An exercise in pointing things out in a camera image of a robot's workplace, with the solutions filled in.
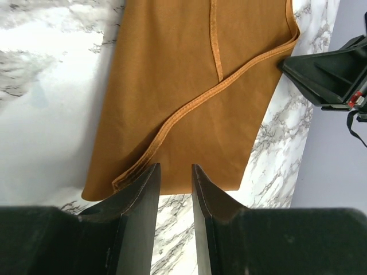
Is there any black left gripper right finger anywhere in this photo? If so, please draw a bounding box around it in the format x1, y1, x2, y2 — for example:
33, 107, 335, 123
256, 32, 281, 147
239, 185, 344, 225
192, 164, 366, 274

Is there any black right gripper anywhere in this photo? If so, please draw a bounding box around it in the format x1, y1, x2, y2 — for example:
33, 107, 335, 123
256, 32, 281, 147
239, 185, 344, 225
278, 36, 366, 113

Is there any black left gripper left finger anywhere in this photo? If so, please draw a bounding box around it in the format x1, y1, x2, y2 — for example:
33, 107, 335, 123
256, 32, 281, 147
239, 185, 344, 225
1, 164, 161, 274

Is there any orange-brown cloth napkin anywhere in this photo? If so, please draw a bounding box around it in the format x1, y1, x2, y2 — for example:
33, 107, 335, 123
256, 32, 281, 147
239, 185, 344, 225
82, 1, 300, 201

